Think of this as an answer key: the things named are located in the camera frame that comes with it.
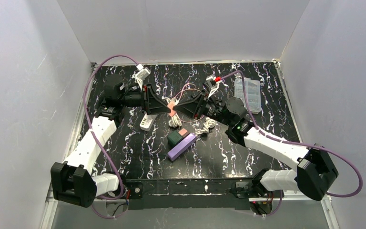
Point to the pink charger with cable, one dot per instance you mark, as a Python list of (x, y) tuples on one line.
[(176, 119)]

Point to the clear plastic parts box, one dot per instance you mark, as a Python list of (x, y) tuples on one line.
[(252, 91)]

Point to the white tiger power strip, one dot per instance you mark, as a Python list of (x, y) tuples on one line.
[(147, 122)]

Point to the white plug with cord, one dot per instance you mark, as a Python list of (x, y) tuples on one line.
[(207, 126)]

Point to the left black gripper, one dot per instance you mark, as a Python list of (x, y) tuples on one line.
[(147, 98)]

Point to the green power adapter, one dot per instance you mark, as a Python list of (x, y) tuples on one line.
[(174, 138)]

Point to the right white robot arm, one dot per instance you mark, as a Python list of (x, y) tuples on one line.
[(311, 170)]

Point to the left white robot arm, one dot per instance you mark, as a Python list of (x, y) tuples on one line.
[(72, 179)]

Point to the purple power strip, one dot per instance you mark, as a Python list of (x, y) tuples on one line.
[(183, 145)]

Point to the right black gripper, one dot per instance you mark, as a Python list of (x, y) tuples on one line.
[(200, 104)]

